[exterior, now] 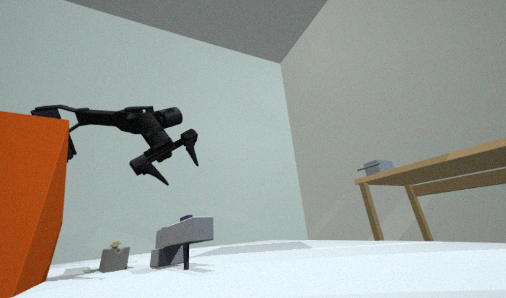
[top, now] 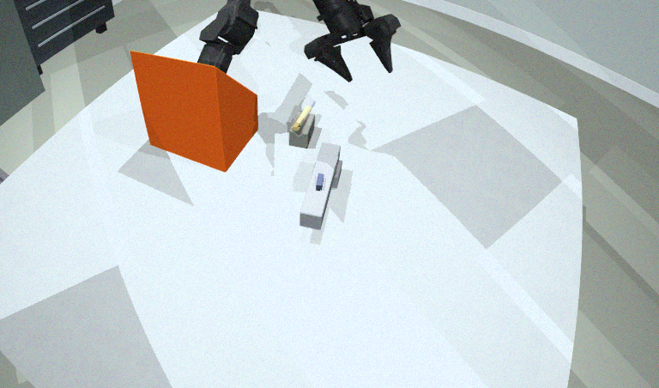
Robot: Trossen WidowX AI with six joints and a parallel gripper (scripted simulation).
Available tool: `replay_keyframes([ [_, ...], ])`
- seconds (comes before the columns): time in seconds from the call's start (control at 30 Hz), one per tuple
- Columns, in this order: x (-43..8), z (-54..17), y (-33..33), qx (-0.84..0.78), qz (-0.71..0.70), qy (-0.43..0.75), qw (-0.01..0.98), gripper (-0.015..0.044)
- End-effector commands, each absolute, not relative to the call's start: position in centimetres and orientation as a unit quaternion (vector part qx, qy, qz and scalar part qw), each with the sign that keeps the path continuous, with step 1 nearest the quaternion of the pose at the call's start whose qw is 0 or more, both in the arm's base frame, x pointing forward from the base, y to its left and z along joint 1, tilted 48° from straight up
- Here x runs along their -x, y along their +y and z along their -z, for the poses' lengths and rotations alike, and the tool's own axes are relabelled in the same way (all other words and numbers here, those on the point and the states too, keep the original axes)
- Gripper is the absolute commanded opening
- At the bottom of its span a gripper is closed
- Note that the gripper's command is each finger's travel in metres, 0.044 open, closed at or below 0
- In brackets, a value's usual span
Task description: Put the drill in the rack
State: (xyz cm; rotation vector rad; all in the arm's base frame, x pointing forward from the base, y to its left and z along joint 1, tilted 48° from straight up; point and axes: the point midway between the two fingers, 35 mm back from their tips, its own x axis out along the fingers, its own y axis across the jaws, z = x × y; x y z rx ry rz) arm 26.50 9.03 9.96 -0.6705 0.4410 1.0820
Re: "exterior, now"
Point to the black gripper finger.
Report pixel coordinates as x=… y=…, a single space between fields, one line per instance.
x=150 y=169
x=190 y=149

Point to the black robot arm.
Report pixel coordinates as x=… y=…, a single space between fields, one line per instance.
x=132 y=119

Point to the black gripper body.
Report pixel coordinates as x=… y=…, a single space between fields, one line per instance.
x=161 y=144

